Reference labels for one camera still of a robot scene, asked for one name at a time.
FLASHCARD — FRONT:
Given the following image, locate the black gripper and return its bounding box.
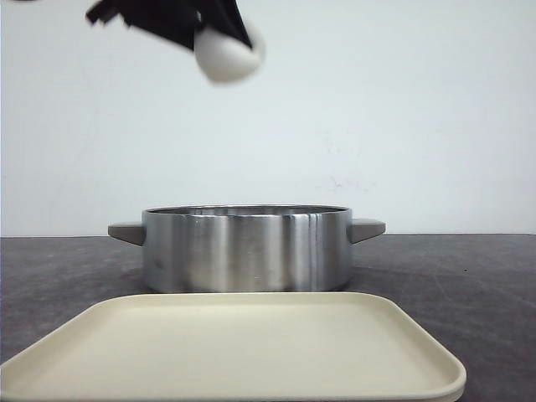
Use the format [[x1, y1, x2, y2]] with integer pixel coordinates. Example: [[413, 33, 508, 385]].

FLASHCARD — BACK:
[[85, 0, 253, 50]]

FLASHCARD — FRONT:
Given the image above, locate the white panda bun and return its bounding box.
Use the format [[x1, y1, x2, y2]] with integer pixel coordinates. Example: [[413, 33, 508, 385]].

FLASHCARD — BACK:
[[193, 20, 265, 84]]

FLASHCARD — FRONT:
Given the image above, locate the stainless steel steamer pot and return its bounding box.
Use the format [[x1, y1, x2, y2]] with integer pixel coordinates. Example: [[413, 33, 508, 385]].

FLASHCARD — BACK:
[[108, 205, 386, 293]]

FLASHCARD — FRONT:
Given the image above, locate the beige rectangular tray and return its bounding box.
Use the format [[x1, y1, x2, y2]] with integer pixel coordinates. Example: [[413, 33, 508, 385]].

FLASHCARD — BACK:
[[1, 292, 466, 401]]

